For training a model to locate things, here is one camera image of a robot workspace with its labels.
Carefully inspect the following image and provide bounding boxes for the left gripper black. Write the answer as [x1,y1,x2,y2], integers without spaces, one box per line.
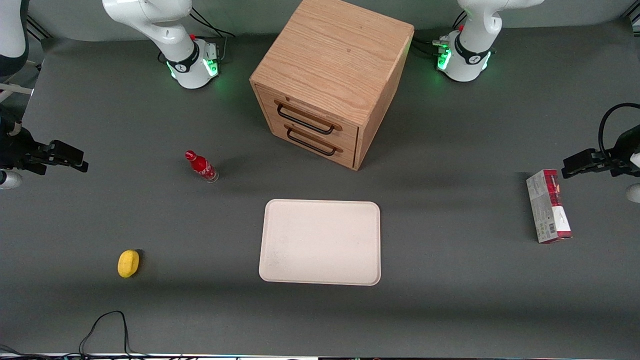
[561,125,640,179]

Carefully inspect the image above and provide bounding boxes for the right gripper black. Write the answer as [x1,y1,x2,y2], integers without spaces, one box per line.
[5,129,89,176]

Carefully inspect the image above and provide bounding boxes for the oak wooden drawer cabinet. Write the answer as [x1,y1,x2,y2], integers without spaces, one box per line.
[249,0,415,172]

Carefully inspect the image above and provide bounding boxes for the grey and red carton box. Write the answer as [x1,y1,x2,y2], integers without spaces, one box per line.
[526,169,573,244]

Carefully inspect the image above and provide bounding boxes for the white metal stand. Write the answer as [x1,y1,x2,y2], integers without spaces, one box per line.
[0,80,35,101]

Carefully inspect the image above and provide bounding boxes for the yellow lemon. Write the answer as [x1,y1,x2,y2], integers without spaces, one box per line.
[117,249,141,279]

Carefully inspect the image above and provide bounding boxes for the red cola bottle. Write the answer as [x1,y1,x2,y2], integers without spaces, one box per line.
[184,149,220,184]

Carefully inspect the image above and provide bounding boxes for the beige plastic tray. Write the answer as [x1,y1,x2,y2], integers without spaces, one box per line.
[258,199,382,287]

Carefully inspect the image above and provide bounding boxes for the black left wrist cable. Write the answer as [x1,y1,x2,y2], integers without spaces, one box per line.
[598,102,640,157]

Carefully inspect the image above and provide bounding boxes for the black looped table cable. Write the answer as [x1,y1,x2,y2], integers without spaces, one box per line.
[79,310,151,359]

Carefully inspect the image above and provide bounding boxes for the black right arm base cables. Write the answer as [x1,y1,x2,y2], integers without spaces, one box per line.
[189,6,236,65]

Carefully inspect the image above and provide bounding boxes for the black arm base cables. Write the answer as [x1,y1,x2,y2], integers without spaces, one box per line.
[189,6,236,65]
[414,11,468,60]

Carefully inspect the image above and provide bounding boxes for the black left arm base cables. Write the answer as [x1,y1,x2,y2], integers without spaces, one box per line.
[414,11,468,60]

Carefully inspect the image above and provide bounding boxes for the black flat table cable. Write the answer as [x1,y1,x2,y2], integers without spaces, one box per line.
[0,344,81,359]

